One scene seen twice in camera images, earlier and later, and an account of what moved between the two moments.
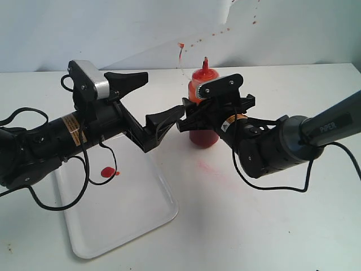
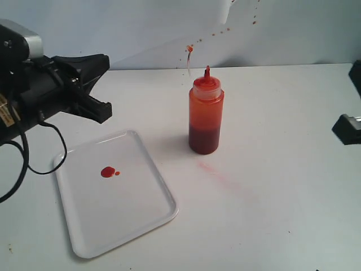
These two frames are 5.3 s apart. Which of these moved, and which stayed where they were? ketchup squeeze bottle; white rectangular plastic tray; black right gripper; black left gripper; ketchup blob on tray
Moved: black right gripper; ketchup squeeze bottle; black left gripper
Stayed: ketchup blob on tray; white rectangular plastic tray
